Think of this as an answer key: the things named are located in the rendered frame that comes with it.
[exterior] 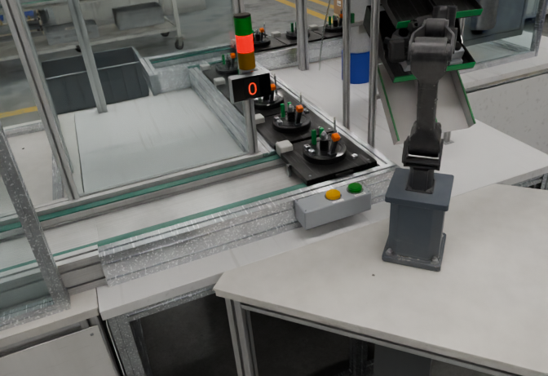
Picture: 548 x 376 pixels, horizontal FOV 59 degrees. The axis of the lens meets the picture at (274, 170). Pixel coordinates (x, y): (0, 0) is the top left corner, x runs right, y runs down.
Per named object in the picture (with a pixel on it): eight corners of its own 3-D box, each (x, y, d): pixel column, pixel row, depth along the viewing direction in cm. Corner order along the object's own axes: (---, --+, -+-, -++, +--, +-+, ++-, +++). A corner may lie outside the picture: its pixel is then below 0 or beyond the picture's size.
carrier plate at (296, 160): (377, 166, 150) (377, 160, 149) (307, 186, 143) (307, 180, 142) (338, 136, 170) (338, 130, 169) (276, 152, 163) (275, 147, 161)
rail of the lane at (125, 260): (400, 196, 151) (402, 165, 146) (108, 287, 125) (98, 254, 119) (390, 187, 156) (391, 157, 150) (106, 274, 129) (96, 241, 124)
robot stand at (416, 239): (439, 272, 121) (448, 206, 111) (381, 260, 126) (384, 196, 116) (446, 237, 132) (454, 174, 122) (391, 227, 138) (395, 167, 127)
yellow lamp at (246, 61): (258, 68, 143) (256, 51, 141) (242, 71, 142) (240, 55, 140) (252, 64, 148) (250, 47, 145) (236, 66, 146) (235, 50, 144)
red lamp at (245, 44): (256, 51, 141) (254, 34, 138) (240, 54, 139) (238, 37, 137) (250, 47, 145) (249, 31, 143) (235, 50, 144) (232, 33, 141)
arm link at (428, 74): (448, 49, 91) (452, 29, 95) (409, 47, 94) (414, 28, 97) (438, 162, 115) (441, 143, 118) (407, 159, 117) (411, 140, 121)
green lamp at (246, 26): (254, 34, 138) (253, 16, 136) (238, 37, 137) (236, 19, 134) (249, 30, 142) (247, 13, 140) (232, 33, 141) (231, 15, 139)
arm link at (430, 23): (451, 59, 93) (457, 4, 92) (407, 58, 96) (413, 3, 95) (452, 80, 120) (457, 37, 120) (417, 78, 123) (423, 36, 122)
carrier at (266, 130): (337, 134, 171) (337, 101, 165) (274, 151, 164) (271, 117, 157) (307, 111, 191) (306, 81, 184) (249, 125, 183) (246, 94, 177)
